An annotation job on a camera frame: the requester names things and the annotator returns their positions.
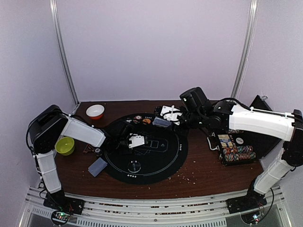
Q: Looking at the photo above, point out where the red poker chip stack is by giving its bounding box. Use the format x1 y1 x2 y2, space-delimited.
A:
133 115 142 124

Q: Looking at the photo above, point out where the grey card deck box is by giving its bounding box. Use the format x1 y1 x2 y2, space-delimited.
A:
152 116 171 128

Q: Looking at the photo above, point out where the orange big blind button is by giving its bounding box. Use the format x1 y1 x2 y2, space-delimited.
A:
143 118 151 124

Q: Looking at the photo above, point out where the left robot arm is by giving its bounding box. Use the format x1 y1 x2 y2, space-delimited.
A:
26 105 148 210

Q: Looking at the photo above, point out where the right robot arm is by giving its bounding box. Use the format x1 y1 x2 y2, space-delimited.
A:
177 87 303 213

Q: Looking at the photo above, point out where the red black triangle token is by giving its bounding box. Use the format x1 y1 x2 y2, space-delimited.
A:
83 144 95 154

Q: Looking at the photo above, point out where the orange white bowl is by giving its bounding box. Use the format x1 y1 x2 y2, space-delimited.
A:
86 105 105 120

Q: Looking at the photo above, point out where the round black poker mat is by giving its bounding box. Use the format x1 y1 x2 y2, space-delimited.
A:
101 113 189 185

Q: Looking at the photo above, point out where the black poker chip case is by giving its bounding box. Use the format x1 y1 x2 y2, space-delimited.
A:
206 95 276 166

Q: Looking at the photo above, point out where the lime green bowl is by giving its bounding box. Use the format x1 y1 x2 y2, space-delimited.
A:
55 137 75 156

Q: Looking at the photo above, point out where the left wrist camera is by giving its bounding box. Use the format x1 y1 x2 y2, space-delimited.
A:
128 135 145 148

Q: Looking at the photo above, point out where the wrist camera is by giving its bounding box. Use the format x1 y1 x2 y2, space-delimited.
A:
154 105 183 122
128 135 145 148

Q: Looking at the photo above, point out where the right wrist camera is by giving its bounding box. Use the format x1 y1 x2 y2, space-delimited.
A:
154 105 183 122

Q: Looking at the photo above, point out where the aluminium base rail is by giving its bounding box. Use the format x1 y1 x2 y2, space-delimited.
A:
18 185 293 227

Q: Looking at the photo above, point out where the right aluminium frame post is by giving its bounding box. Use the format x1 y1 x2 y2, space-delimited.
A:
231 0 259 99

